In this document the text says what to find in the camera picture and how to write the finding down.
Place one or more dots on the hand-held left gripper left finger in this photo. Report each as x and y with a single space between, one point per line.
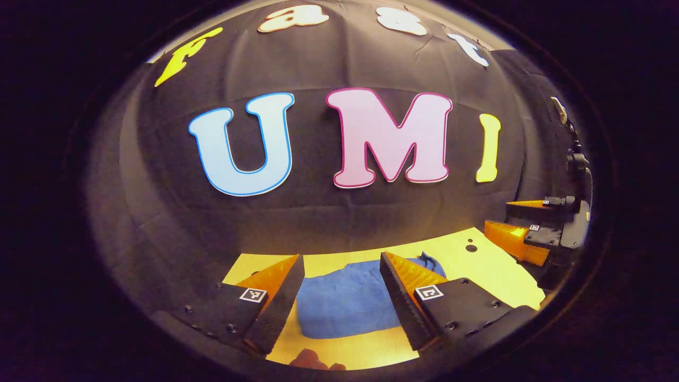
281 307

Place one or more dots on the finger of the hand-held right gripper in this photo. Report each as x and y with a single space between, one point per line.
530 203
509 239

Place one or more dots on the black table grommet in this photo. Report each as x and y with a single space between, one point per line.
471 248

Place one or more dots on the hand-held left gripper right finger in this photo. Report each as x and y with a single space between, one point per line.
403 307

